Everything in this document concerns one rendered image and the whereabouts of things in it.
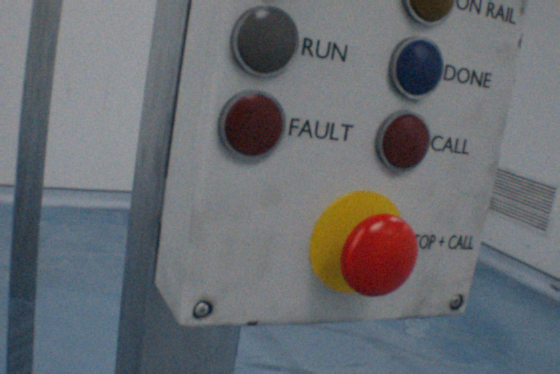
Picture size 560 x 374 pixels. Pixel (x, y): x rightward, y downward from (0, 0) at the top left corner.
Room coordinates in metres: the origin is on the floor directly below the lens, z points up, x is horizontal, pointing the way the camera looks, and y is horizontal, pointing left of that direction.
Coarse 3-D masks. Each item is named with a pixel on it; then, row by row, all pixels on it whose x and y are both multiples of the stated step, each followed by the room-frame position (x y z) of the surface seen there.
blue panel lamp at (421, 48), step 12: (408, 48) 0.32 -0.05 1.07; (420, 48) 0.32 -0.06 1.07; (432, 48) 0.32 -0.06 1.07; (408, 60) 0.31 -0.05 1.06; (420, 60) 0.32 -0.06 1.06; (432, 60) 0.32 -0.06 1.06; (396, 72) 0.32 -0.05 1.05; (408, 72) 0.31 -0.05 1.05; (420, 72) 0.32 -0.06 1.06; (432, 72) 0.32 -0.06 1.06; (408, 84) 0.32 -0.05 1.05; (420, 84) 0.32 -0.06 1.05; (432, 84) 0.32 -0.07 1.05
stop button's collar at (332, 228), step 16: (352, 192) 0.31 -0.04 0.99; (368, 192) 0.31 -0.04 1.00; (336, 208) 0.31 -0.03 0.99; (352, 208) 0.31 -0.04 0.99; (368, 208) 0.32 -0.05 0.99; (384, 208) 0.32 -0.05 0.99; (320, 224) 0.30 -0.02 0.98; (336, 224) 0.31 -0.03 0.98; (352, 224) 0.31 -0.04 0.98; (320, 240) 0.31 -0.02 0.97; (336, 240) 0.31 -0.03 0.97; (320, 256) 0.31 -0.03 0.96; (336, 256) 0.31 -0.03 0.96; (320, 272) 0.31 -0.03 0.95; (336, 272) 0.31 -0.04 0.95; (336, 288) 0.31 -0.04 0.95
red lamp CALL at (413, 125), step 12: (396, 120) 0.32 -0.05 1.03; (408, 120) 0.32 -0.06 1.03; (420, 120) 0.32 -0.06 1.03; (396, 132) 0.31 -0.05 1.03; (408, 132) 0.32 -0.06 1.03; (420, 132) 0.32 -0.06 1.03; (384, 144) 0.31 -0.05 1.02; (396, 144) 0.31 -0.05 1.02; (408, 144) 0.32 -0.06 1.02; (420, 144) 0.32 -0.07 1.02; (396, 156) 0.32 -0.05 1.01; (408, 156) 0.32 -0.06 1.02; (420, 156) 0.32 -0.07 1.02
